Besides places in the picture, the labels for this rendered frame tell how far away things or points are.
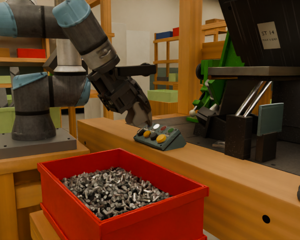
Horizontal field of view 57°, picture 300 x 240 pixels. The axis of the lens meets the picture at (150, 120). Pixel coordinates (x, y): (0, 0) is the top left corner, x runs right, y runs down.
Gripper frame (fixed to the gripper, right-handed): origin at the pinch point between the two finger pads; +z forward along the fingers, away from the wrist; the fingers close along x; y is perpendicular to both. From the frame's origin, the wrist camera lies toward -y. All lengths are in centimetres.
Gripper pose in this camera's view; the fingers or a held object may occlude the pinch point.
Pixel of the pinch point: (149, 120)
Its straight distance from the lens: 75.7
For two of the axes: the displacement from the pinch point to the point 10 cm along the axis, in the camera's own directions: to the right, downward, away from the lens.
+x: 5.8, 1.4, -8.0
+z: 4.7, 7.5, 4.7
